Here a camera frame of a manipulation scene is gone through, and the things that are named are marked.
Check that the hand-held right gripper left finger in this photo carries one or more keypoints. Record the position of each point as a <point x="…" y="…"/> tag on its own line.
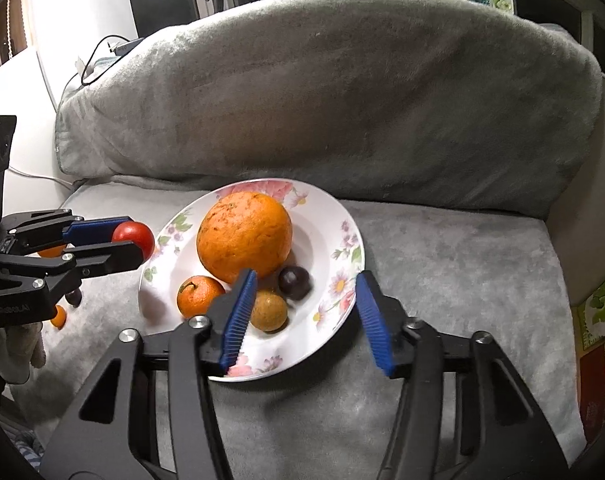
<point x="237" y="310"/>

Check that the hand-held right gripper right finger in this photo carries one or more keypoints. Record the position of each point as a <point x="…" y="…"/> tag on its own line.
<point x="377" y="320"/>

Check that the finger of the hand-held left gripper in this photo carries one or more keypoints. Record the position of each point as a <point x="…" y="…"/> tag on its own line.
<point x="117" y="257"/>
<point x="92" y="230"/>

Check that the red tomato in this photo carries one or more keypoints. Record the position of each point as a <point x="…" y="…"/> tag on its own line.
<point x="135" y="235"/>

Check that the green-brown round fruit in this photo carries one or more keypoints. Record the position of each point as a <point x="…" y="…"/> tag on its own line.
<point x="270" y="312"/>

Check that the small tangerine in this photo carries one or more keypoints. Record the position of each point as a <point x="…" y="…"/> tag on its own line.
<point x="197" y="297"/>

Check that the small orange kumquat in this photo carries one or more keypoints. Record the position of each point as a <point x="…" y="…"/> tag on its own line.
<point x="52" y="251"/>
<point x="60" y="317"/>

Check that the dark purple plum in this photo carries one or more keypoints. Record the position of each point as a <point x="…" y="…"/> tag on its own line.
<point x="293" y="282"/>
<point x="74" y="297"/>

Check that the large speckled orange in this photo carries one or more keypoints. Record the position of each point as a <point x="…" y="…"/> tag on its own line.
<point x="242" y="235"/>

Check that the white floral plate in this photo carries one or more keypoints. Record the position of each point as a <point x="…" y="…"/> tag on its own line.
<point x="322" y="240"/>

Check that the person's left hand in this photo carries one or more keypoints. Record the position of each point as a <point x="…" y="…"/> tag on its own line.
<point x="22" y="355"/>

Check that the striped cloth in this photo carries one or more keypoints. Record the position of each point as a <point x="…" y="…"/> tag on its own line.
<point x="27" y="447"/>

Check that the grey blanket covered sofa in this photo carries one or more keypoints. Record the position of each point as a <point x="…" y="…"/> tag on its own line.
<point x="332" y="110"/>

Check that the green cardboard box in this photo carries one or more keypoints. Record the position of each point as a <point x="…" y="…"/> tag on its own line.
<point x="599" y="310"/>

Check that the red cardboard box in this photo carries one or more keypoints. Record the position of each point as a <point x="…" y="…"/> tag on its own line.
<point x="597" y="390"/>

